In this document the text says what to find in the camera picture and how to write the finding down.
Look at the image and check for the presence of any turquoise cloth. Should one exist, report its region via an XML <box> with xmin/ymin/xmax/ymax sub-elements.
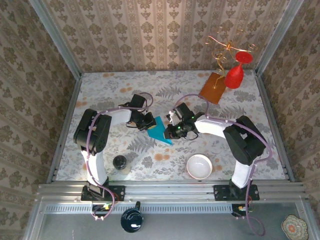
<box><xmin>146</xmin><ymin>116</ymin><xmax>174</xmax><ymax>146</ymax></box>

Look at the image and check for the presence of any floral tablecloth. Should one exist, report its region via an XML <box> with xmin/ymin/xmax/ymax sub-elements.
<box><xmin>55</xmin><ymin>71</ymin><xmax>287</xmax><ymax>181</ymax></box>

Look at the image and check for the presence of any white bowl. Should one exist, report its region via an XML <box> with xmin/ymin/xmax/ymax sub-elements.
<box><xmin>186</xmin><ymin>154</ymin><xmax>213</xmax><ymax>180</ymax></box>

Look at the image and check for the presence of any small black lidded jar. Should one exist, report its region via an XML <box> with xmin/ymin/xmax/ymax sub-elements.
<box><xmin>112</xmin><ymin>154</ymin><xmax>131</xmax><ymax>175</ymax></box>

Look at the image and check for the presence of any red wine glass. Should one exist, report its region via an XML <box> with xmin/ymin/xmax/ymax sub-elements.
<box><xmin>223</xmin><ymin>51</ymin><xmax>254</xmax><ymax>90</ymax></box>

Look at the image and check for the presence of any dark blue mug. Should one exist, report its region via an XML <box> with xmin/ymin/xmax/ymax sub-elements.
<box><xmin>120</xmin><ymin>201</ymin><xmax>145</xmax><ymax>234</ymax></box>

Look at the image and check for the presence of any patterned scalloped coaster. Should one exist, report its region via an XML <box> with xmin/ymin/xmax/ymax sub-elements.
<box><xmin>281</xmin><ymin>214</ymin><xmax>310</xmax><ymax>240</ymax></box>

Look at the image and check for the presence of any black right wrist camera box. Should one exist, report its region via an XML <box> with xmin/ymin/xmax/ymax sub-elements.
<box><xmin>168</xmin><ymin>102</ymin><xmax>194</xmax><ymax>121</ymax></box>

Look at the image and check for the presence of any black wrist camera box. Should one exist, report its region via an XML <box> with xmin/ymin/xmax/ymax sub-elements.
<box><xmin>129</xmin><ymin>94</ymin><xmax>147</xmax><ymax>111</ymax></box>
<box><xmin>168</xmin><ymin>102</ymin><xmax>194</xmax><ymax>121</ymax></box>

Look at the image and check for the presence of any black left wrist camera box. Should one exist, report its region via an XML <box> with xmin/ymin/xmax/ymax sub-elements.
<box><xmin>129</xmin><ymin>94</ymin><xmax>147</xmax><ymax>111</ymax></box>

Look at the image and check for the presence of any gold wire rack wooden base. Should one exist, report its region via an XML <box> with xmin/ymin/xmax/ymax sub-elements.
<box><xmin>198</xmin><ymin>24</ymin><xmax>258</xmax><ymax>105</ymax></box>

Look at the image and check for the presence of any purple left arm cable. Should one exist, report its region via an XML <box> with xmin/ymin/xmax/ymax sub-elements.
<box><xmin>84</xmin><ymin>92</ymin><xmax>154</xmax><ymax>222</ymax></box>

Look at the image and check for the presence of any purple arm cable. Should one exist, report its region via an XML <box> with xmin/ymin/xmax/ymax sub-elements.
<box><xmin>172</xmin><ymin>93</ymin><xmax>274</xmax><ymax>237</ymax></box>
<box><xmin>84</xmin><ymin>92</ymin><xmax>154</xmax><ymax>222</ymax></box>

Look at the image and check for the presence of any aluminium front rail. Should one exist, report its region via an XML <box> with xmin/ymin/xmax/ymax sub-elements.
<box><xmin>37</xmin><ymin>179</ymin><xmax>310</xmax><ymax>203</ymax></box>

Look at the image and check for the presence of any aluminium side rail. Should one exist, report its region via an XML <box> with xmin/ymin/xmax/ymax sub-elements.
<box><xmin>253</xmin><ymin>71</ymin><xmax>296</xmax><ymax>183</ymax></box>
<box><xmin>46</xmin><ymin>74</ymin><xmax>83</xmax><ymax>184</ymax></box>

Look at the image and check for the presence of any grey slotted cable duct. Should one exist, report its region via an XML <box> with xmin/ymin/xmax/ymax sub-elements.
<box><xmin>41</xmin><ymin>202</ymin><xmax>251</xmax><ymax>215</ymax></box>

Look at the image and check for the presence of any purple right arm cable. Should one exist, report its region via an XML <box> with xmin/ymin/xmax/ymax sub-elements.
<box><xmin>172</xmin><ymin>93</ymin><xmax>274</xmax><ymax>237</ymax></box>

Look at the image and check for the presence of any aluminium corner post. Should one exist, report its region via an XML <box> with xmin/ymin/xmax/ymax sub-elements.
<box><xmin>28</xmin><ymin>0</ymin><xmax>82</xmax><ymax>79</ymax></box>
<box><xmin>254</xmin><ymin>0</ymin><xmax>305</xmax><ymax>76</ymax></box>

